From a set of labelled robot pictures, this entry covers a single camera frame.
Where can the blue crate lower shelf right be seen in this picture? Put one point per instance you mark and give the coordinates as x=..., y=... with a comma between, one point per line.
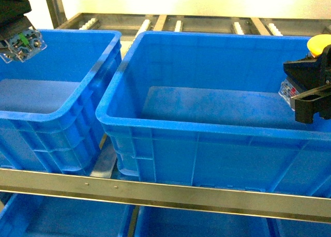
x=172, y=222

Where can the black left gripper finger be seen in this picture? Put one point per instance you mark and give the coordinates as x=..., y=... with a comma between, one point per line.
x=13, y=17

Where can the large blue crate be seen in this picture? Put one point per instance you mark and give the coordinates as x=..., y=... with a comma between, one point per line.
x=48, y=103
x=204, y=110

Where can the large blue crate left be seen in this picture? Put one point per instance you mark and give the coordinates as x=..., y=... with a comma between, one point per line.
x=48, y=103

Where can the large blue crate centre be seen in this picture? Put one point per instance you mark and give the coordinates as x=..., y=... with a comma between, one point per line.
x=204, y=110

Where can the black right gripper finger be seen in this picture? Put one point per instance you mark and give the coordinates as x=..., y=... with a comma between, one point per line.
x=309, y=72
x=308, y=103

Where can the yellow mushroom push button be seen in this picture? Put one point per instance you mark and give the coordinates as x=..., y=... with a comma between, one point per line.
x=315, y=46

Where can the metal shelf rack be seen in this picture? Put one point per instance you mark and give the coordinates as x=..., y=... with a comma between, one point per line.
x=106, y=183

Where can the red mushroom push button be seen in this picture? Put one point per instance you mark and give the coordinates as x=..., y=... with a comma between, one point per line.
x=22, y=46

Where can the blue crate shelf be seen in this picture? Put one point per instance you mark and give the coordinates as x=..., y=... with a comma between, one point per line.
x=28, y=215
x=172, y=222

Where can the blue crate lower shelf left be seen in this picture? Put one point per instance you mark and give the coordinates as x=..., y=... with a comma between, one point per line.
x=28, y=215

